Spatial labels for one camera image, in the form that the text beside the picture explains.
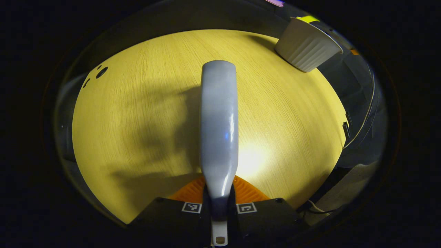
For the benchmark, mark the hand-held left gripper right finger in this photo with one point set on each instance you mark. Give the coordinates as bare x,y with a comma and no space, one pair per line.
265,224

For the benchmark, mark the white ribbed garbage bin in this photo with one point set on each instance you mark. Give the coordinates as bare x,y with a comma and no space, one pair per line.
305,48

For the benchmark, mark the black desk clip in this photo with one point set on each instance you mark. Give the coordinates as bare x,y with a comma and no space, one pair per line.
346,129

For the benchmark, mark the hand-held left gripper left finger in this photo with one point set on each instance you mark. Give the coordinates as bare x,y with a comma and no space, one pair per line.
168,220

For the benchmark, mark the small grey broom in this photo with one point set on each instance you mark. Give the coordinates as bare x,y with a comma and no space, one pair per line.
218,120

